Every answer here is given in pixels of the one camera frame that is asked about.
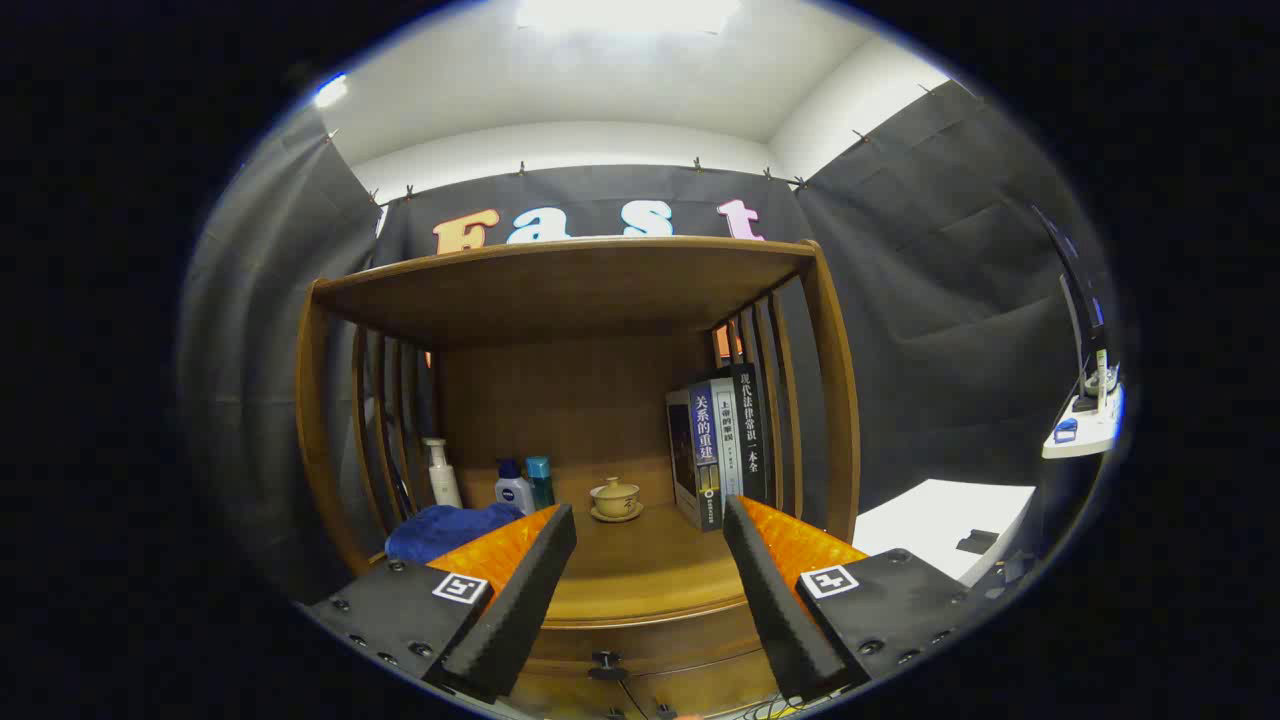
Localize black book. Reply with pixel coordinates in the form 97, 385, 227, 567
730, 363, 769, 504

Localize beige lidded teacup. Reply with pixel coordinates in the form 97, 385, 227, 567
590, 477, 641, 518

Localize blue towel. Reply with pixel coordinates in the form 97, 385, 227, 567
385, 502, 526, 566

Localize white pump bottle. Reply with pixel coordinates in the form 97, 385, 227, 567
422, 437, 463, 509

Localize computer monitor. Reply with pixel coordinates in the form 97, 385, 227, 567
1030, 205, 1111, 381

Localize pale blue book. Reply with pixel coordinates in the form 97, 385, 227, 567
712, 377, 746, 506

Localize white bottle with blue cap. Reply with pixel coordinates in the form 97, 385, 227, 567
494, 458, 536, 516

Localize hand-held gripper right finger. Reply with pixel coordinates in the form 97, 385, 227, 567
722, 495, 976, 701

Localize dark blue and white book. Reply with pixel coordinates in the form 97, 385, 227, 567
666, 380, 723, 532

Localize white box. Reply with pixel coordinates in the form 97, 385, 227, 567
852, 480, 1036, 586

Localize black backdrop cloth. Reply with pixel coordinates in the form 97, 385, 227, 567
178, 80, 1116, 601

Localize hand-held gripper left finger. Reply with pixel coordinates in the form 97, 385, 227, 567
300, 503, 579, 703

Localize wooden cabinet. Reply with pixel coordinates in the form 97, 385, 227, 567
295, 237, 861, 720

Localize white side desk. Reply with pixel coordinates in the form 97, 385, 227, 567
1042, 385, 1126, 459

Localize ceiling light panel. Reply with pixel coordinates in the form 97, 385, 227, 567
515, 0, 741, 36

